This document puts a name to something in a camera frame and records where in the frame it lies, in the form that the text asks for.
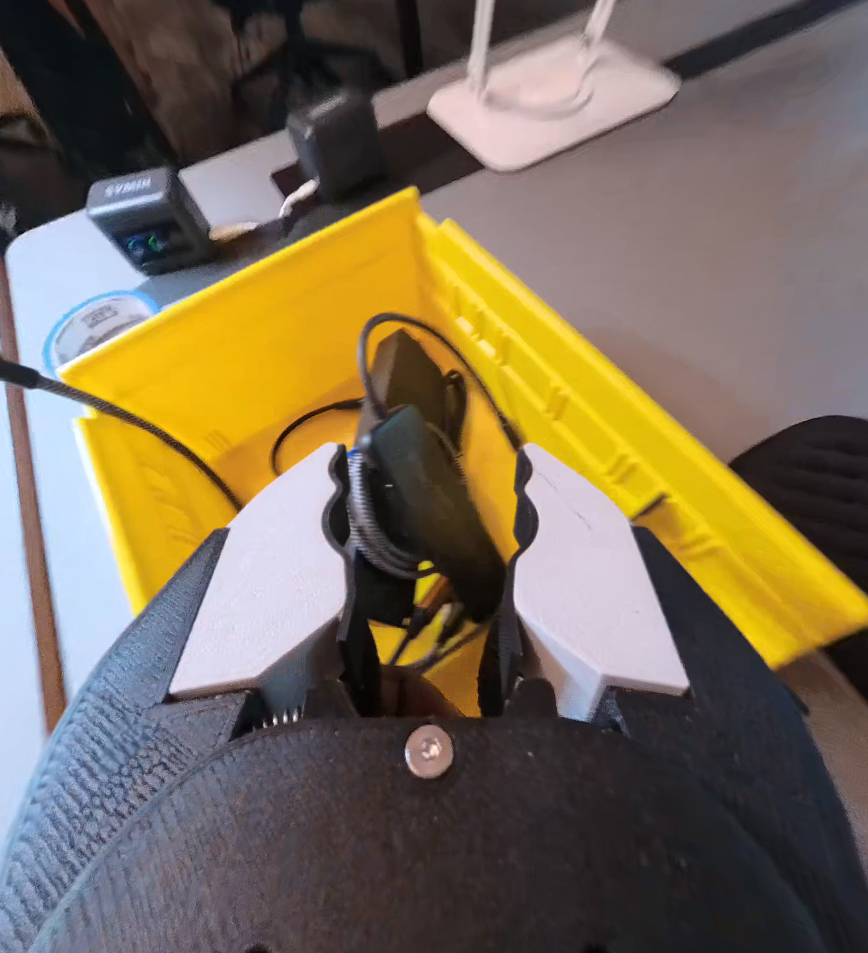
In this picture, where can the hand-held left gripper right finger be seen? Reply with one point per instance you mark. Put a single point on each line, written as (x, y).
(598, 595)

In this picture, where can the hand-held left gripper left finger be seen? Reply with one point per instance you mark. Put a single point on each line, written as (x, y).
(255, 595)

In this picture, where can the black usb hub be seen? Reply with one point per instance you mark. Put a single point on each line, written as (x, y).
(404, 365)
(434, 506)

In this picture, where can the yellow plastic bin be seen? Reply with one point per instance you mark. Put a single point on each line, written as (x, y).
(255, 335)

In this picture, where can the black mesh pad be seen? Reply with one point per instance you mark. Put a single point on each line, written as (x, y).
(836, 521)

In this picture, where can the blue-rimmed tape roll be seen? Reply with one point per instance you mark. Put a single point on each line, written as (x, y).
(99, 327)

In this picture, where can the dark grey labelled charger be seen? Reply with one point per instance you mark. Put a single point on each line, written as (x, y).
(147, 216)

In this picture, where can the grey flat metal plate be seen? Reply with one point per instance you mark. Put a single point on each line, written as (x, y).
(240, 186)

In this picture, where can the black cube charger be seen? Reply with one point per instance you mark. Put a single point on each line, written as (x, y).
(337, 141)

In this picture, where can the white poster stand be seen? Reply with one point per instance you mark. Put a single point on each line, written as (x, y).
(553, 112)

